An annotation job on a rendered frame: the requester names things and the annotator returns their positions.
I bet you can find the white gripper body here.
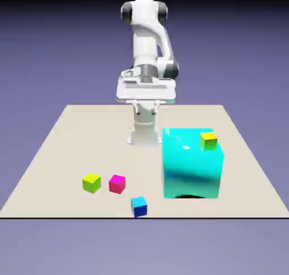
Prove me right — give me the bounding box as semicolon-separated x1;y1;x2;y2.
116;77;177;105

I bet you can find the small yellow cube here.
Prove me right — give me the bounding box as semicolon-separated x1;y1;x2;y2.
199;132;218;152

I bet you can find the small magenta cube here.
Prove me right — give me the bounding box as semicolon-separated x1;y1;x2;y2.
108;174;126;195

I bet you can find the small lime cube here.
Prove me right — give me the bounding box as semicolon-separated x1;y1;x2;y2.
82;172;102;194

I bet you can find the small blue cube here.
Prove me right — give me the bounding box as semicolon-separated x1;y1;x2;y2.
130;196;148;219

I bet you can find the large cyan box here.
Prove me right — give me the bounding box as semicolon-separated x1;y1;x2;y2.
161;127;225;199

